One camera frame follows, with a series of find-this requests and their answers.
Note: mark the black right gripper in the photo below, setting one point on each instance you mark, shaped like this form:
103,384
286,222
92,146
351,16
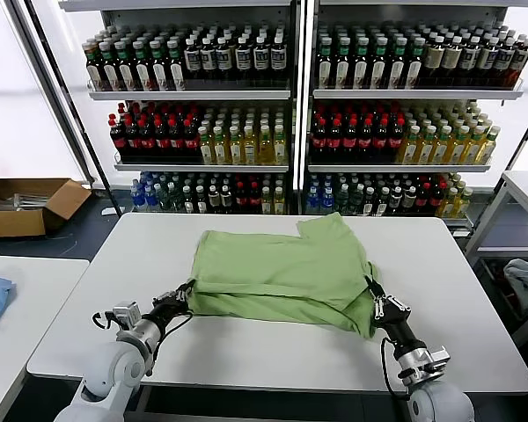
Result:
396,327

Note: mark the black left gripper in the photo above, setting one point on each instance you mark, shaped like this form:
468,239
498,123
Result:
167,313

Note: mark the green polo shirt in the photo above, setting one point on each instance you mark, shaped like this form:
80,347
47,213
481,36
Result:
268,272

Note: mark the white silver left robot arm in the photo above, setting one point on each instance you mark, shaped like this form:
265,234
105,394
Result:
114,373

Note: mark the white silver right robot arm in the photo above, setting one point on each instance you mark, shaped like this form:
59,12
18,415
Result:
440,395

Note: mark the small dark bottle white cap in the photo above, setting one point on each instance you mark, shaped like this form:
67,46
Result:
201,200
369,201
188,200
382,201

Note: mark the green tinted water bottle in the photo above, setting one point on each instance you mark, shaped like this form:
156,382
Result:
356,198
342,198
174,198
162,198

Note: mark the blue drink bottle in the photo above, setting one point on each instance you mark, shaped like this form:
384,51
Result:
149,197
137,195
313,200
327,200

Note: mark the small dark bottle beige label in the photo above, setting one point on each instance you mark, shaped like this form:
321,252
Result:
395,198
226,198
214,198
408,198

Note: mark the black storage bin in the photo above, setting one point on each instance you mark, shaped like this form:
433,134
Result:
488,268

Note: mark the cola bottle red cap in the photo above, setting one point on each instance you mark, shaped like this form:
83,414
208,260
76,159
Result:
366,141
177,141
396,141
422,198
436,198
241,198
119,141
319,141
163,141
335,141
350,141
381,141
148,141
133,141
192,141
254,198

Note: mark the white paper scrap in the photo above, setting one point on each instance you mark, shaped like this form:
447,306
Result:
107,210

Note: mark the yellow tea bottle white cap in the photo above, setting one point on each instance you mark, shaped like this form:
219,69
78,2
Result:
206,150
487,148
441,150
449,201
279,200
425,150
472,150
265,149
235,150
409,150
267,200
220,150
464,202
456,150
280,149
250,149

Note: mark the wrapped metal bars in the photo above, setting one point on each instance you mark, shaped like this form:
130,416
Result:
31,201

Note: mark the brown cardboard box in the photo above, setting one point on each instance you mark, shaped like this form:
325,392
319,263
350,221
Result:
9,223

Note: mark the grey metal shelf rack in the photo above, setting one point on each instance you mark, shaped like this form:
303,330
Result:
189,94
413,93

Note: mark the black slanted pole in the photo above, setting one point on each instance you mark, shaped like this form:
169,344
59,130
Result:
73,113
526,130

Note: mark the dark tea bottle green label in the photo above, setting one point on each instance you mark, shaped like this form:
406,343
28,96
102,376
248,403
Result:
396,69
360,69
176,70
127,71
144,70
413,69
378,69
160,70
342,69
96,71
324,69
112,71

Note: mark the dark bottle white blue label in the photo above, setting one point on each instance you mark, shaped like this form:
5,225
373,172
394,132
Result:
261,58
208,60
224,59
501,61
277,58
485,60
467,60
192,60
243,59

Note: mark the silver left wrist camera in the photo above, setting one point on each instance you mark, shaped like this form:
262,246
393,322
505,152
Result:
127,313

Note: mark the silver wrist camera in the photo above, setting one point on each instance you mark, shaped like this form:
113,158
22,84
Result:
127,313
435,359

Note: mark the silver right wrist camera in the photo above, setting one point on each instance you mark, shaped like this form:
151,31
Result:
435,359

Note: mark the grey side table frame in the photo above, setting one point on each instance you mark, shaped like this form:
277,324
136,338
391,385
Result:
488,209

